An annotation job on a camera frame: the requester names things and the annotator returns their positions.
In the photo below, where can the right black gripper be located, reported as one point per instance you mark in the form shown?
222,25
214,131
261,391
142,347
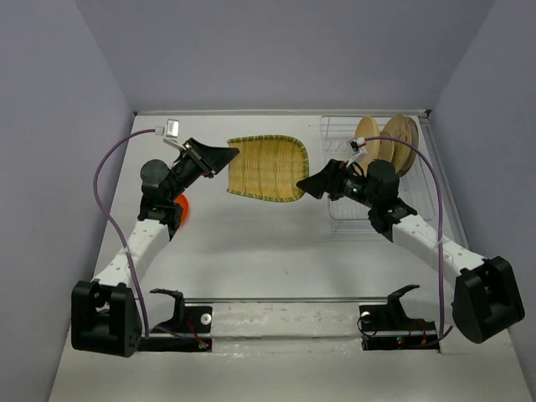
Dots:
329,180

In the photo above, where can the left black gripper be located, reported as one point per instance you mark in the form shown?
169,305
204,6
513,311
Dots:
207,159

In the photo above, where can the green bamboo-pattern tray plate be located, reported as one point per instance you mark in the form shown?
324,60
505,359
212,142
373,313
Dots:
268,167

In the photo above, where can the small cream calligraphy plate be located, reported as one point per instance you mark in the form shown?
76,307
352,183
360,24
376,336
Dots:
391,151

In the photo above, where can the beige bird-pattern plate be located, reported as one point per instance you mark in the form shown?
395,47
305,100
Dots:
405,129

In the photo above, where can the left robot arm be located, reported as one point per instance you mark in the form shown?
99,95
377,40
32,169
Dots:
111,313

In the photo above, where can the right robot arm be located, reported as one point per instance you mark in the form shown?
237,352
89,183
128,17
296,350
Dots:
486,299

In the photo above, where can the orange round plate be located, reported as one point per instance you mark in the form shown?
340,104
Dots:
183,203

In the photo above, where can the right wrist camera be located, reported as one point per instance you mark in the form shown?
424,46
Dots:
358,147

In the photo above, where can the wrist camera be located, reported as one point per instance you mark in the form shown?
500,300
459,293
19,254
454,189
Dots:
170,134
358,147

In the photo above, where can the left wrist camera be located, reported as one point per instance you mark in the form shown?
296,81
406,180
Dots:
170,134

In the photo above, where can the white wire dish rack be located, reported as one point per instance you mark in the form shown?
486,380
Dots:
417,187

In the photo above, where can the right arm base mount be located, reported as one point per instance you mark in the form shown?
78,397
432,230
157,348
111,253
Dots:
387,327

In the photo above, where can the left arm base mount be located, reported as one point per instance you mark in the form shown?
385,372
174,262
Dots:
180,331

